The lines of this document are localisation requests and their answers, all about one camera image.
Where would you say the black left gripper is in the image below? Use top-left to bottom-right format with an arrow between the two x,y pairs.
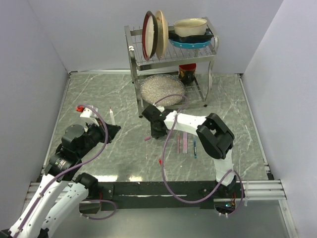
77,117 -> 120,158

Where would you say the white pen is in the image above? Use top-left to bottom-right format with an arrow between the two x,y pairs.
109,107 -> 116,125

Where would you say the red purple pen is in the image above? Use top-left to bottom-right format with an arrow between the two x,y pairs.
177,134 -> 181,154

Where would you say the purple highlighter pen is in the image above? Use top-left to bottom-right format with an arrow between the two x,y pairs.
182,132 -> 188,154

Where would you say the blue pen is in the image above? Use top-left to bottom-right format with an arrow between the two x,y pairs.
193,139 -> 197,159

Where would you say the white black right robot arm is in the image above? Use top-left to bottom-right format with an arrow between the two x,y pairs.
142,105 -> 237,197

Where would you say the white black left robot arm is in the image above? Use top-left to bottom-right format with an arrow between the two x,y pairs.
0,120 -> 121,238

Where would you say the speckled glass plate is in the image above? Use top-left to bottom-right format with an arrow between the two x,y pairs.
140,74 -> 186,107

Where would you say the metal two-tier dish rack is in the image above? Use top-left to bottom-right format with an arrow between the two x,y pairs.
124,17 -> 219,118

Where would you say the black base bar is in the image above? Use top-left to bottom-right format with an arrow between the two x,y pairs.
97,181 -> 245,209

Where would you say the red black cup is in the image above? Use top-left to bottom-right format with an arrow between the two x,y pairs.
178,63 -> 197,85

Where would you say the beige plate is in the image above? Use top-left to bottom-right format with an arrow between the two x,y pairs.
155,10 -> 168,59

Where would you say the blue dotted dish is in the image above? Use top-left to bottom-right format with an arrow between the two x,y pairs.
169,39 -> 211,49

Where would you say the red rimmed black plate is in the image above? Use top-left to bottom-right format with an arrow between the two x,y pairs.
142,11 -> 158,61

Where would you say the black square dish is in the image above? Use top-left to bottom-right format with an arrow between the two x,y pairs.
168,29 -> 213,44

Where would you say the cream ceramic bowl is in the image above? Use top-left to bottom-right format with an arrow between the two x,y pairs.
173,18 -> 207,37

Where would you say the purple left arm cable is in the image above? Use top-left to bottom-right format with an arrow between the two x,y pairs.
14,104 -> 108,231

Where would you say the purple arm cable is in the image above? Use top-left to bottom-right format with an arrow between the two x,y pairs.
153,94 -> 245,216
14,104 -> 108,231

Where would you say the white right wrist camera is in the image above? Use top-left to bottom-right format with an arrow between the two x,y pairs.
156,106 -> 165,112

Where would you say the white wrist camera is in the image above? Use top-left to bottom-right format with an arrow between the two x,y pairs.
156,106 -> 165,112
76,106 -> 99,127

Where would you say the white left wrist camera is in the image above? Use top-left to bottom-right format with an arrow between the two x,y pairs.
76,106 -> 99,127

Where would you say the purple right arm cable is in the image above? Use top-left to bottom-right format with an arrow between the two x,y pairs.
153,94 -> 245,216

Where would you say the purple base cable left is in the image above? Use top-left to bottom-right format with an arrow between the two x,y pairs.
80,199 -> 117,221

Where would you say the aluminium frame rail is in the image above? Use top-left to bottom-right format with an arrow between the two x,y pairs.
243,180 -> 286,200

